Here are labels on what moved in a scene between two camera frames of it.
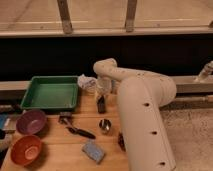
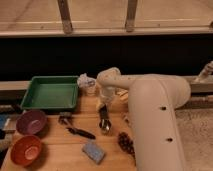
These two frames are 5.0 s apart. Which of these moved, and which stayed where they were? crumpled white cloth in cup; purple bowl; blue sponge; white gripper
Moved: white gripper
Stayed: crumpled white cloth in cup; purple bowl; blue sponge
